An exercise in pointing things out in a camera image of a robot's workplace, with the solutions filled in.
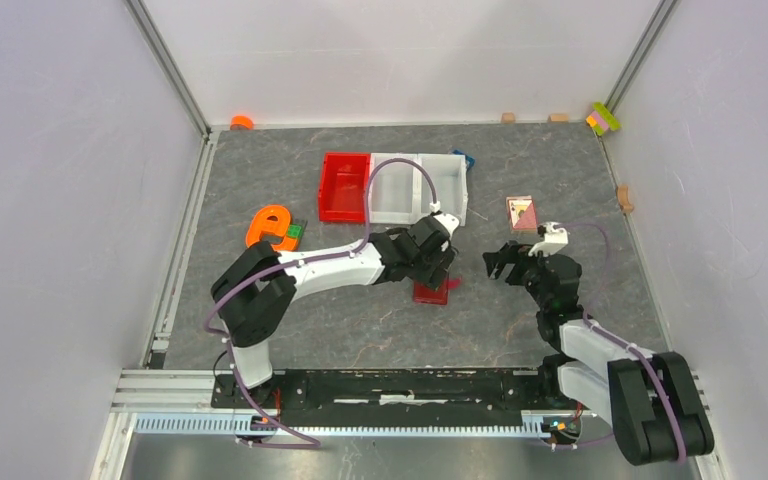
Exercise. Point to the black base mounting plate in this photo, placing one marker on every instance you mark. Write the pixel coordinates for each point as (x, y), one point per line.
(432, 397)

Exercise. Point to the colourful stacked toy bricks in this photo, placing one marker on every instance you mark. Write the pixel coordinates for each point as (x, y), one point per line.
(601, 120)

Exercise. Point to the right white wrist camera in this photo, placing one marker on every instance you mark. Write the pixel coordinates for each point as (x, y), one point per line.
(554, 237)

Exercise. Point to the orange letter e toy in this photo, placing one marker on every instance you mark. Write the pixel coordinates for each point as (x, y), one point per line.
(270, 224)

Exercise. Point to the red plastic bin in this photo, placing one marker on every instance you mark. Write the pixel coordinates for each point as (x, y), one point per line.
(343, 182)

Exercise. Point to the wooden arch block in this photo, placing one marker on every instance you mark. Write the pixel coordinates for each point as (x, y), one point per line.
(624, 199)

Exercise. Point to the white two-compartment bin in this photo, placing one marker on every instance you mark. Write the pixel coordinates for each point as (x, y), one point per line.
(400, 194)

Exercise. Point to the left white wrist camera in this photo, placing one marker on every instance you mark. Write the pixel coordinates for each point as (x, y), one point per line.
(448, 221)

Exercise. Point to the green toy brick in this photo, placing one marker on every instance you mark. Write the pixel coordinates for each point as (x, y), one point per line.
(294, 231)

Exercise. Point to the orange tape roll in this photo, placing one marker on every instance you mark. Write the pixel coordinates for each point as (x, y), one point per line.
(241, 122)

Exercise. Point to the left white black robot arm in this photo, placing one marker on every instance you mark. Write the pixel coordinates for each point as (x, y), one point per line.
(253, 295)

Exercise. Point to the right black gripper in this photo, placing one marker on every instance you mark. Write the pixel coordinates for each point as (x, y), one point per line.
(509, 252)

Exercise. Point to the aluminium frame rail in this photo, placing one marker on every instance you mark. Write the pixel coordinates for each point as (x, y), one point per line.
(179, 401)

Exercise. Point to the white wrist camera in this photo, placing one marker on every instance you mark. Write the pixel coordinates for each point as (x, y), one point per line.
(554, 237)
(448, 221)

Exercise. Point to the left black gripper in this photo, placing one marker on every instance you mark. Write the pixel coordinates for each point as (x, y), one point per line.
(434, 275)

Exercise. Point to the red card holder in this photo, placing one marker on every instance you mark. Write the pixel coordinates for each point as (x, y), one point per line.
(426, 295)

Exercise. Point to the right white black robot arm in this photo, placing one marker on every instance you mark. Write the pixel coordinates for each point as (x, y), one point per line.
(649, 399)

